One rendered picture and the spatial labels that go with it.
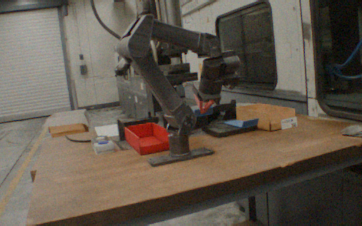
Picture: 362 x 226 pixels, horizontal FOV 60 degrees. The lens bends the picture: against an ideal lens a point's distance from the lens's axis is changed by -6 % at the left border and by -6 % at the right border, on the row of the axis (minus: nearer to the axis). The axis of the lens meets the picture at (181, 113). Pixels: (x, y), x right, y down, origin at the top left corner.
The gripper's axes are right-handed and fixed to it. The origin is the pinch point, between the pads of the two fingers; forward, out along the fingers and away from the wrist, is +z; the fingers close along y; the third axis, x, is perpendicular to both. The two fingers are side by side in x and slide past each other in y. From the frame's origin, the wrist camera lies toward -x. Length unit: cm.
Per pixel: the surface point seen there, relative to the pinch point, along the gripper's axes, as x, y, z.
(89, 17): -68, 899, 340
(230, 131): -11.1, -3.4, 9.3
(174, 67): 0.9, 27.0, -1.8
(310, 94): -58, 8, 7
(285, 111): -36.0, -2.0, 4.9
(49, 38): 56, 873, 387
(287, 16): -64, 45, -15
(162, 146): 16.1, -5.8, 7.8
